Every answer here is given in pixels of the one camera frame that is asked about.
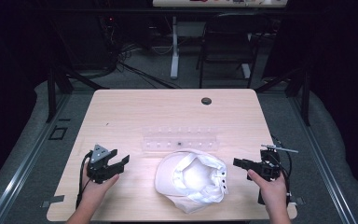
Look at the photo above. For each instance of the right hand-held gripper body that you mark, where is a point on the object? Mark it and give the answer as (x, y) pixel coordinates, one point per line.
(268, 166)

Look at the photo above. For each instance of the white cap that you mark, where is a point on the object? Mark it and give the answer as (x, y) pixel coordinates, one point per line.
(190, 180)

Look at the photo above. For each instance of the black tape square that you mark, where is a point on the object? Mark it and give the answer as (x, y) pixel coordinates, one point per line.
(51, 133)

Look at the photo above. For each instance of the black metal stand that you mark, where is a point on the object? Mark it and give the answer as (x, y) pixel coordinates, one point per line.
(51, 93)
(305, 96)

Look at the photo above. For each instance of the black table grommet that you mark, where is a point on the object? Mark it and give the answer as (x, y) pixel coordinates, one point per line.
(206, 100)

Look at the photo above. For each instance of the person's left hand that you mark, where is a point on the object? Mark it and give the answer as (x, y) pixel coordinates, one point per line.
(97, 193)

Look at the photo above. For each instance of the aluminium floor rail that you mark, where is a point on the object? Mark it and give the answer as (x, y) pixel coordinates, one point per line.
(28, 161)
(323, 161)

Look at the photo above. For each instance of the black tape strip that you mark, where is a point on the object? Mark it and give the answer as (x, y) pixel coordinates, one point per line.
(64, 119)

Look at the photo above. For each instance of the white desk top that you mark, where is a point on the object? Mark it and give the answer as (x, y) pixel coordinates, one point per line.
(217, 3)

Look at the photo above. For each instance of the black chair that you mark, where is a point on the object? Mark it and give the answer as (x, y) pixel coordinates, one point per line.
(227, 56)

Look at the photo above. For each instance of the grey tape strip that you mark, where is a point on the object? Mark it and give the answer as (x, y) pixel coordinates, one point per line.
(298, 201)
(53, 200)

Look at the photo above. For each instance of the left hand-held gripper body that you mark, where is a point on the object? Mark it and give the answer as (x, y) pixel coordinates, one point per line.
(101, 169)

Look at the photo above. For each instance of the white desk leg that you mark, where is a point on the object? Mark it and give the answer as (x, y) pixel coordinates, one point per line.
(246, 70)
(174, 56)

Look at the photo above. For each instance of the clear plastic rack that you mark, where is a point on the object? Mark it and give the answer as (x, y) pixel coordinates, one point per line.
(180, 140)

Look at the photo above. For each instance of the person's right hand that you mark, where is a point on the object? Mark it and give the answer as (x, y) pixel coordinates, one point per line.
(270, 194)

